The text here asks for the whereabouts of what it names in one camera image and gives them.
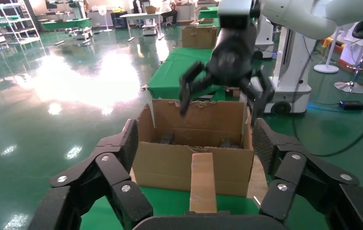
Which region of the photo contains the small green covered table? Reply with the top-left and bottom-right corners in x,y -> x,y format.
199,7 -> 219,20

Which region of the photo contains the long green covered table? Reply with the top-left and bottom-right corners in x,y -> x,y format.
41,18 -> 93,32

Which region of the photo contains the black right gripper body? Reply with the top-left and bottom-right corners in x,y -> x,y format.
205,16 -> 259,88

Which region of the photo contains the dark storage cabinet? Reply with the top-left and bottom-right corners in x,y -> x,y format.
110,11 -> 128,29

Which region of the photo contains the black power adapter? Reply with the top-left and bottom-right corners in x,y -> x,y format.
339,101 -> 363,111

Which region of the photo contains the white robot with grey base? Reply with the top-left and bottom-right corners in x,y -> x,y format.
68,0 -> 94,40

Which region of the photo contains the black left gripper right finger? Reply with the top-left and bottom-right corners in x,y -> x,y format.
251,118 -> 363,230

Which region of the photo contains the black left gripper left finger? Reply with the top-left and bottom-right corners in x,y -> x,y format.
27,119 -> 153,230

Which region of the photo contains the brown cardboard box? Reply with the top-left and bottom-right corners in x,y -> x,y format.
182,25 -> 218,49

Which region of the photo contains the seated person white shirt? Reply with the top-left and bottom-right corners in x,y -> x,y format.
160,0 -> 179,26

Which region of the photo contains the white table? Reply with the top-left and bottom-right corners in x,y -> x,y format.
120,12 -> 165,42

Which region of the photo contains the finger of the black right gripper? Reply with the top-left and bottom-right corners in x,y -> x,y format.
240,68 -> 276,127
178,61 -> 216,117

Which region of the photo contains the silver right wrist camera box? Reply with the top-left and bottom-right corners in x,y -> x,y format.
218,0 -> 254,17

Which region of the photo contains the white pole with round base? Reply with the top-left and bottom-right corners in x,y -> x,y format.
314,27 -> 343,74

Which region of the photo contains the small cardboard box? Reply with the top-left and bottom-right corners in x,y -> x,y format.
189,153 -> 217,214

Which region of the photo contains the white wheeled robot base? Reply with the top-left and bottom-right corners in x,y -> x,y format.
255,16 -> 275,60
249,27 -> 317,115

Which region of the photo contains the large open cardboard carton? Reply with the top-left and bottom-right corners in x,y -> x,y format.
132,99 -> 255,197

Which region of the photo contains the white cabinet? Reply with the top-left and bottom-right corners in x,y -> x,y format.
340,22 -> 363,67

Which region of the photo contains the white standing fan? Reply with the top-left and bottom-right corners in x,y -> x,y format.
98,5 -> 114,33

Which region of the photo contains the small white robot cart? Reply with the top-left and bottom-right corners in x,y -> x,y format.
141,19 -> 159,36

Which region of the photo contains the plain green tablecloth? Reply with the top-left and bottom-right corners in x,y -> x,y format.
147,47 -> 263,102

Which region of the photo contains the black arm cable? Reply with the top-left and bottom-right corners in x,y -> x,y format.
291,108 -> 363,159

